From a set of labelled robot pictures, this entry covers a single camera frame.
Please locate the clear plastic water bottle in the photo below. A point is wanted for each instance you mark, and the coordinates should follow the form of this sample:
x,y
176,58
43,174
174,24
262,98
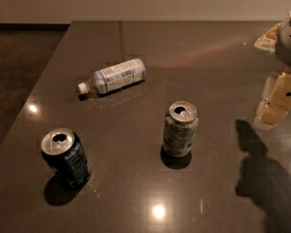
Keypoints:
x,y
114,77

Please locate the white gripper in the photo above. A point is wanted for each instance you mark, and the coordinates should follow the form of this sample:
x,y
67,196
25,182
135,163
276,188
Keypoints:
x,y
289,44

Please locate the dark blue pepsi can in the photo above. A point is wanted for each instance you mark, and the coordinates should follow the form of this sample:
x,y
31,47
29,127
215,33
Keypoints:
x,y
62,150

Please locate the green white 7up can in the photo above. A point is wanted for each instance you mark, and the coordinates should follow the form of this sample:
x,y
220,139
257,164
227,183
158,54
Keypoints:
x,y
181,123

